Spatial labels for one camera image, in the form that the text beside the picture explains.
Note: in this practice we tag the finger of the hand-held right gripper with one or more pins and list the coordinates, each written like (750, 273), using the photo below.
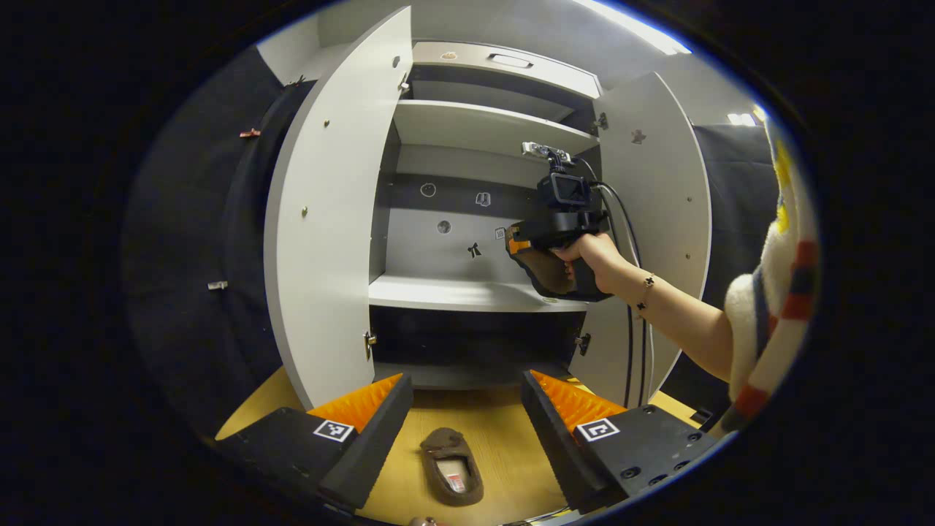
(520, 241)

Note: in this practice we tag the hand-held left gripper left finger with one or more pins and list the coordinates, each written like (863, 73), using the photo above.
(376, 438)

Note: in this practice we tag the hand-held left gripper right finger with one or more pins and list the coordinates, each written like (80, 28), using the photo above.
(559, 438)

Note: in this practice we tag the brown fuzzy shoe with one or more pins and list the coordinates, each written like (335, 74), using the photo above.
(544, 274)
(451, 467)

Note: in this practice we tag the white cabinet door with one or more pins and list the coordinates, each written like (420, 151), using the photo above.
(665, 183)
(336, 219)

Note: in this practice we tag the white shoe cabinet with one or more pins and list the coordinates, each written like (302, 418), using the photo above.
(467, 124)

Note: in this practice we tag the beige cabinet drawer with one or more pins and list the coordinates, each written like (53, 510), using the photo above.
(467, 62)

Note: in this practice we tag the black backdrop cloth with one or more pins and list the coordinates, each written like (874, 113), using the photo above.
(734, 197)
(190, 256)

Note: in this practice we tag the small ceiling light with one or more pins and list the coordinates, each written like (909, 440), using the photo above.
(741, 118)

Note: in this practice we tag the long ceiling light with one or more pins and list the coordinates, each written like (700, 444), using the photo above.
(635, 25)

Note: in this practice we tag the white striped sweater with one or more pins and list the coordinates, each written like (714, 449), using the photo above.
(774, 292)

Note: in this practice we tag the red clip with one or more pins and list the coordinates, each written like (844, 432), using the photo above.
(250, 133)

